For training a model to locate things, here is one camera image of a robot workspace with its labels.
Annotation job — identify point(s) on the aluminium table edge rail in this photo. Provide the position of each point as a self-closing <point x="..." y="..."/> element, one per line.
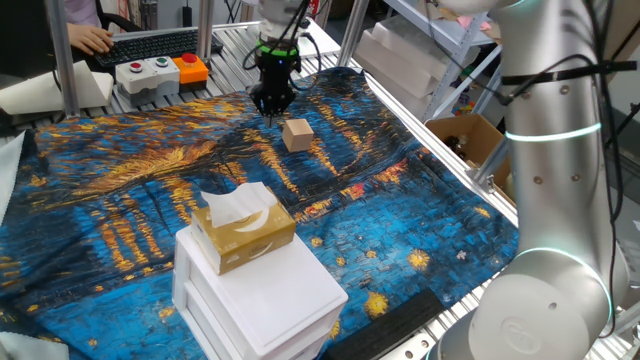
<point x="440" y="145"/>

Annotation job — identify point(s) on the aluminium frame post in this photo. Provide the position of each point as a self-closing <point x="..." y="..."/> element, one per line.
<point x="352" y="32"/>
<point x="64" y="55"/>
<point x="205" y="30"/>

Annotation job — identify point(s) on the white cloth piece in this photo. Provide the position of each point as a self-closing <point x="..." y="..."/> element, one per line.
<point x="10" y="170"/>
<point x="30" y="347"/>

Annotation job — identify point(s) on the black office chair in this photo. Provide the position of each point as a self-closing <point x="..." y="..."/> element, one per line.
<point x="117" y="20"/>

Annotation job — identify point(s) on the small light wooden block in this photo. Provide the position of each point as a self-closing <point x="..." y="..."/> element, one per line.
<point x="298" y="136"/>

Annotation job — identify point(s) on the person's bare hand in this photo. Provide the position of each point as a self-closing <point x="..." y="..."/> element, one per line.
<point x="90" y="37"/>

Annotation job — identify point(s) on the grey two-button control box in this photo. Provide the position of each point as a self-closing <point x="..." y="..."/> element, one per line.
<point x="145" y="75"/>

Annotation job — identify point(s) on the white plastic drawer unit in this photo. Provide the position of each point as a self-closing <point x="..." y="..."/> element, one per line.
<point x="280" y="300"/>

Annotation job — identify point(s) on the black computer keyboard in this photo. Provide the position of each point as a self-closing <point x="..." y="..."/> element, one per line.
<point x="160" y="45"/>

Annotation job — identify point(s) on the orange emergency stop box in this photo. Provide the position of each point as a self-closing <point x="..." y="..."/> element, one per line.
<point x="192" y="72"/>

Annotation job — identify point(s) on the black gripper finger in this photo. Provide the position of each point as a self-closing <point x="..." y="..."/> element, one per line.
<point x="275" y="115"/>
<point x="267" y="116"/>

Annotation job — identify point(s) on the black foam strip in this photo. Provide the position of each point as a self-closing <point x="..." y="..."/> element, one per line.
<point x="390" y="325"/>

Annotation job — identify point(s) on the white foam box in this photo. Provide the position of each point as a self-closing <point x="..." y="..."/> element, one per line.
<point x="415" y="42"/>
<point x="395" y="75"/>

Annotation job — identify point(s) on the white tissue sheet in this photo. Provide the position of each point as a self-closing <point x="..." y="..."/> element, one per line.
<point x="235" y="202"/>

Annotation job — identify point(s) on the white folded foam sheet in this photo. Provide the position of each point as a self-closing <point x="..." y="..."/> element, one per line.
<point x="40" y="92"/>

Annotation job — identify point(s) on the gold tissue box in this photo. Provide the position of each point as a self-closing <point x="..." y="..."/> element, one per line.
<point x="250" y="242"/>

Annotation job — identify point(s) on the starry night painting cloth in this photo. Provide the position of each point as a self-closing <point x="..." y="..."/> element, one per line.
<point x="375" y="215"/>

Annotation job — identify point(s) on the white metal shelf rack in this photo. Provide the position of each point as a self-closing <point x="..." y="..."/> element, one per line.
<point x="450" y="35"/>

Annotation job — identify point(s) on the brown cardboard box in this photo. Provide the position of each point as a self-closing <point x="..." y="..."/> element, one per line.
<point x="480" y="137"/>

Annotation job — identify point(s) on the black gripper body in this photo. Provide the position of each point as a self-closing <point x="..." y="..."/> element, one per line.
<point x="275" y="80"/>

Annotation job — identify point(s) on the pink shirt sleeve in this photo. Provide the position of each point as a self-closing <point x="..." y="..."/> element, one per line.
<point x="82" y="11"/>

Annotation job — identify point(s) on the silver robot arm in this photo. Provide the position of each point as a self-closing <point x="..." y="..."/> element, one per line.
<point x="555" y="200"/>

